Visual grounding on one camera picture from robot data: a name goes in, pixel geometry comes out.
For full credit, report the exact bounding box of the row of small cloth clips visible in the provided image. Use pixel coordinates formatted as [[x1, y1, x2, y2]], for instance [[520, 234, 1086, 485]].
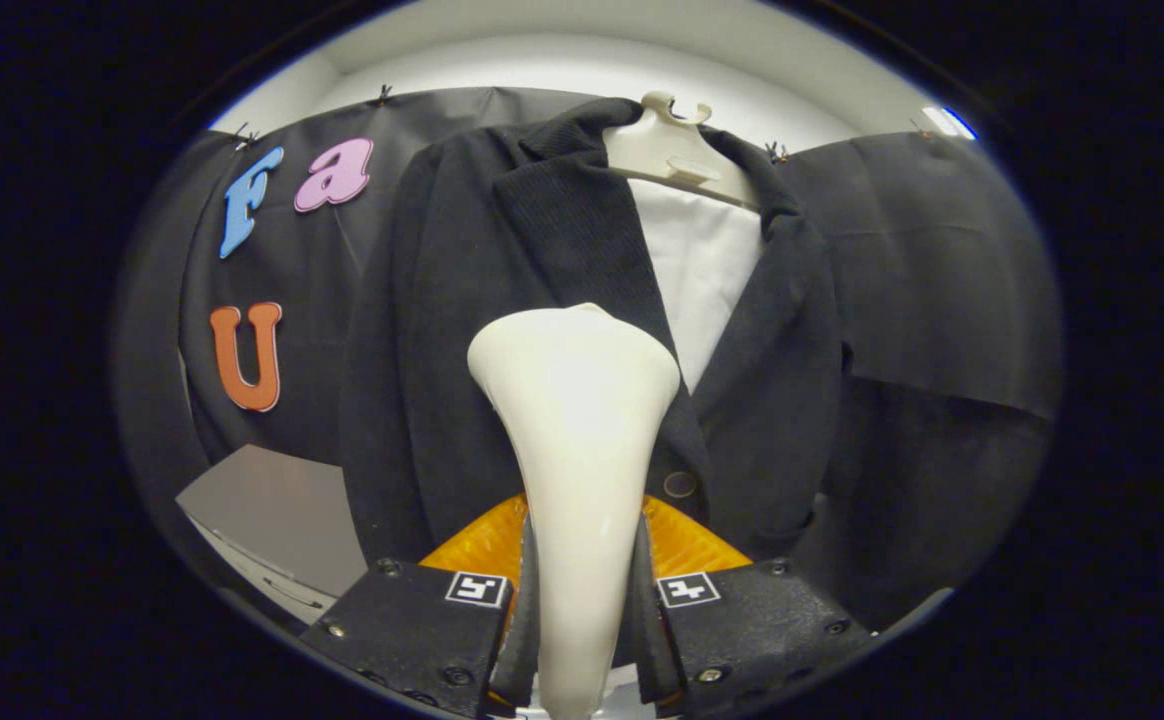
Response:
[[232, 85, 933, 163]]

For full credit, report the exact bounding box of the grey cabinet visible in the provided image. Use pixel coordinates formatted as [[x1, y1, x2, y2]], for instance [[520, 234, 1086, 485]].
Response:
[[175, 444, 368, 626]]

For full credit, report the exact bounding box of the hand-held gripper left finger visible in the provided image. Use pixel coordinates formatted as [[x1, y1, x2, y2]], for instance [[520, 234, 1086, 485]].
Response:
[[300, 492, 541, 719]]

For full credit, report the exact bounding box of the white garment steamer head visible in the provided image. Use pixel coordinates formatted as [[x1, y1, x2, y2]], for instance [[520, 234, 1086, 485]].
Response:
[[466, 303, 681, 720]]

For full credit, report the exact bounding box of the white clothes hanger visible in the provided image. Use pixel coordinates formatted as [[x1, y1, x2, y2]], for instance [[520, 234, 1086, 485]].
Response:
[[602, 90, 758, 211]]

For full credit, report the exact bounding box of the white shirt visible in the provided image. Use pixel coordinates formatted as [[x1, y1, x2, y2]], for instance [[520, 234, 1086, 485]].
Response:
[[630, 178, 765, 393]]

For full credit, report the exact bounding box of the black jacket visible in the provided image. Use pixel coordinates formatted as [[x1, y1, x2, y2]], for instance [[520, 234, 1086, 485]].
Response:
[[339, 97, 843, 566]]

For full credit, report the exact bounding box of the black backdrop cloth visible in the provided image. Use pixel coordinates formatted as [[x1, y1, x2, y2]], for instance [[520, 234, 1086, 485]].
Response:
[[110, 87, 1063, 631]]

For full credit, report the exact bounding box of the ceiling light panel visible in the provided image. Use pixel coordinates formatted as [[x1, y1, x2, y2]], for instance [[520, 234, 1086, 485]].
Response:
[[922, 105, 978, 141]]

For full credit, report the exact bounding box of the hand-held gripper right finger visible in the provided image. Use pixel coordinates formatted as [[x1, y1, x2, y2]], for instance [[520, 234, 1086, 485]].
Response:
[[627, 494, 878, 716]]

